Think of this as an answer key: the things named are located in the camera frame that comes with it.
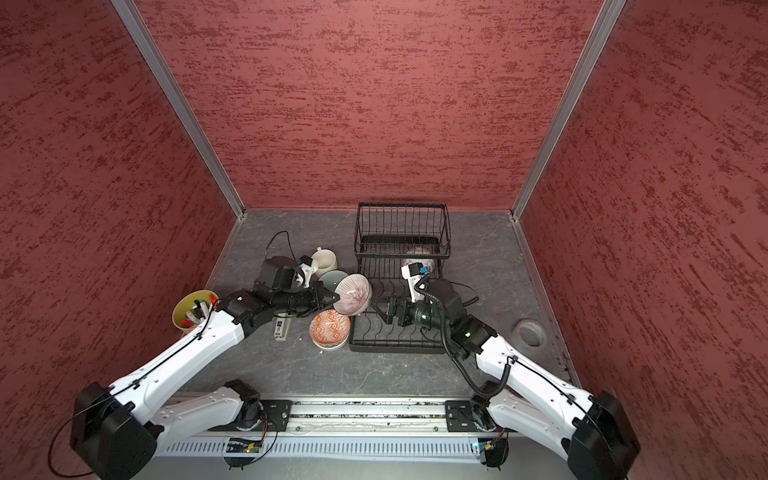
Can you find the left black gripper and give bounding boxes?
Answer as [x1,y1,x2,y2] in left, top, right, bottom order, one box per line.
[273,281,341,316]

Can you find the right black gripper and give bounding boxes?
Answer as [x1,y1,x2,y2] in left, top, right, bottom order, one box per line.
[371,293,451,334]

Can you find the pink striped bowl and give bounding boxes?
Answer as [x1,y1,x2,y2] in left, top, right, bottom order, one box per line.
[334,274,372,316]

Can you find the orange pattern bowl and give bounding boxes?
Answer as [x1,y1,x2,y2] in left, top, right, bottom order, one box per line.
[309,310,351,345]

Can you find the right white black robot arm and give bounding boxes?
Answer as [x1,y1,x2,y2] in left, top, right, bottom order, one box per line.
[370,276,641,479]

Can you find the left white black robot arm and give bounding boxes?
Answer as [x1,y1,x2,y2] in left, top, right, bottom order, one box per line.
[65,281,340,479]

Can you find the teal line pattern bowl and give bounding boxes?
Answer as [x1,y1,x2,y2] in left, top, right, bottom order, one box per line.
[319,270,349,287]

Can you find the white ceramic mug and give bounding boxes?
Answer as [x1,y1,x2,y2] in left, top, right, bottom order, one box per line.
[311,247,338,278]

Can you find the markers in yellow cup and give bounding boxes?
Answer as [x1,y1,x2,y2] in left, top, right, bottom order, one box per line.
[181,292,220,328]

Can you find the yellow cup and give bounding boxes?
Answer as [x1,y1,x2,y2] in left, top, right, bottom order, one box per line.
[171,289,221,334]

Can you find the grey tape roll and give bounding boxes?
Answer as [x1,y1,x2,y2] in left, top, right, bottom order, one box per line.
[510,319,547,349]

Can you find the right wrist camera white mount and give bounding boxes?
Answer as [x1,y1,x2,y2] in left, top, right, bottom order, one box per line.
[401,262,429,303]

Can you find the black wire dish rack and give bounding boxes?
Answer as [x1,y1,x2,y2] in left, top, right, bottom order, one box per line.
[349,202,451,354]

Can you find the aluminium front rail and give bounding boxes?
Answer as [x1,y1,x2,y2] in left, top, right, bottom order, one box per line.
[122,395,613,436]

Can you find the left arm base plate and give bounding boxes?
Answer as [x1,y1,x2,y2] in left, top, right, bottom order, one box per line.
[234,398,293,432]

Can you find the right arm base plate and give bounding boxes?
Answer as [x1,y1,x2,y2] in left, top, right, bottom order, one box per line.
[444,400,497,433]

